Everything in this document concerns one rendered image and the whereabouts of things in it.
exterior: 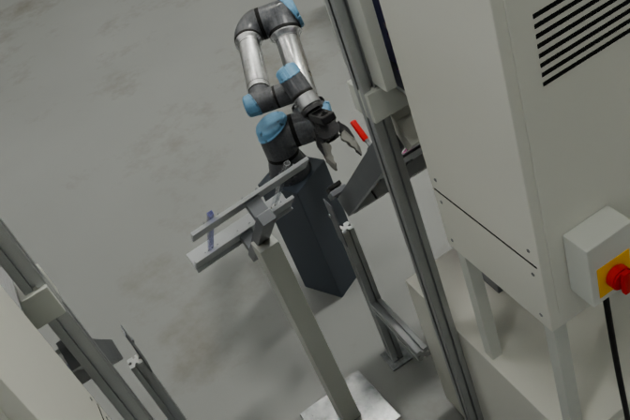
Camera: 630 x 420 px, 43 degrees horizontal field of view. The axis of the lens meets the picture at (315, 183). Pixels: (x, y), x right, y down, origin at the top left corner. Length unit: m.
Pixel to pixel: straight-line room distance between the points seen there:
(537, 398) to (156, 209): 2.45
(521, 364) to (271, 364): 1.25
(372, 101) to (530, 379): 0.78
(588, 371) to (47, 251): 2.82
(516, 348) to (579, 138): 0.82
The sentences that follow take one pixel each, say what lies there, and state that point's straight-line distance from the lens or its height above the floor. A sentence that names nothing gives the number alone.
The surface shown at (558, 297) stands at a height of 1.08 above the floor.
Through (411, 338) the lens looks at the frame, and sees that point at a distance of 2.47.
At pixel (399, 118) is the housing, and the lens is 1.65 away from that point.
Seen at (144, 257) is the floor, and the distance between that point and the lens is 3.70.
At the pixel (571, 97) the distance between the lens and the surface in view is 1.24.
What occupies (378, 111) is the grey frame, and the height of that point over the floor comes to 1.34.
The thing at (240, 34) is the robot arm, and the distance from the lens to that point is 2.82.
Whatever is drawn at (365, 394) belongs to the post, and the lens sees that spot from 2.77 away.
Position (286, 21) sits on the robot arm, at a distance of 2.82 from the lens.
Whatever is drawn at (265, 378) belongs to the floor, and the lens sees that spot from 2.96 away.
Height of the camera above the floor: 2.21
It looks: 38 degrees down
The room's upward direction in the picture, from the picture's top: 22 degrees counter-clockwise
